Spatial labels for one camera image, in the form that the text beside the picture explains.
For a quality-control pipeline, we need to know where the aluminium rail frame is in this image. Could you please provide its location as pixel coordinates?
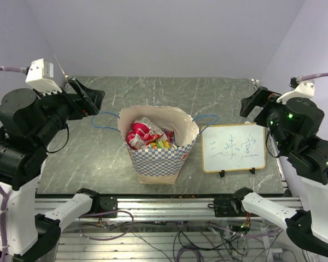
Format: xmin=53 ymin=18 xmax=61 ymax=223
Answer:
xmin=34 ymin=79 xmax=318 ymax=262

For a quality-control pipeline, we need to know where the green yellow candy bag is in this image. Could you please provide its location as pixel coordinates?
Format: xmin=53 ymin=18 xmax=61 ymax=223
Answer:
xmin=145 ymin=140 xmax=177 ymax=149

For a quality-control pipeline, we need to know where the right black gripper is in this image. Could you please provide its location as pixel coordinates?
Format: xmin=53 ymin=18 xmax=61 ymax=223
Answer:
xmin=239 ymin=85 xmax=290 ymax=151

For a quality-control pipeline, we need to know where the small whiteboard with writing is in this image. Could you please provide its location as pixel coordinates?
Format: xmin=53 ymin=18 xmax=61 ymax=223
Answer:
xmin=201 ymin=123 xmax=266 ymax=173

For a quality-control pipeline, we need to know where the red white snack bag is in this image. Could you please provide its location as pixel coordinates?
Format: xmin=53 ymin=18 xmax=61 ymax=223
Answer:
xmin=126 ymin=117 xmax=165 ymax=150

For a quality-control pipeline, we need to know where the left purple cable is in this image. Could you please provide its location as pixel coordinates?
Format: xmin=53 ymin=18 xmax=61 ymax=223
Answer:
xmin=0 ymin=66 xmax=28 ymax=74

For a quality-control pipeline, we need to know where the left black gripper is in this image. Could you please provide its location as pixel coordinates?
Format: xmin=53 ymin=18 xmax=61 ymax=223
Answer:
xmin=34 ymin=76 xmax=106 ymax=146

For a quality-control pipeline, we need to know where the blue checkered paper bag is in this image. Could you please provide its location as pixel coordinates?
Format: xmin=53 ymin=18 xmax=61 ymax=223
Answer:
xmin=115 ymin=105 xmax=205 ymax=185

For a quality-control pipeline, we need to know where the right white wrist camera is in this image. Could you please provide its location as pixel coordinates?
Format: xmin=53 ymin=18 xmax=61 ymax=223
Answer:
xmin=277 ymin=77 xmax=315 ymax=104

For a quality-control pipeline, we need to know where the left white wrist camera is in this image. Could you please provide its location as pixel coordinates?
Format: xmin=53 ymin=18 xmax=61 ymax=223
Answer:
xmin=25 ymin=58 xmax=62 ymax=96

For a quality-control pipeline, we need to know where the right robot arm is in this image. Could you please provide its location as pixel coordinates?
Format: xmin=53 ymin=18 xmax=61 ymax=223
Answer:
xmin=227 ymin=87 xmax=328 ymax=258

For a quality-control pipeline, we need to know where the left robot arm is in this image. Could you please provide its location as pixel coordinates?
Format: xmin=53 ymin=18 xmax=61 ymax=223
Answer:
xmin=0 ymin=78 xmax=105 ymax=261

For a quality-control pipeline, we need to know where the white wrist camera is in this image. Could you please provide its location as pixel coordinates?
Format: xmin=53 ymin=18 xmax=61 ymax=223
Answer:
xmin=277 ymin=77 xmax=315 ymax=104
xmin=25 ymin=58 xmax=62 ymax=96

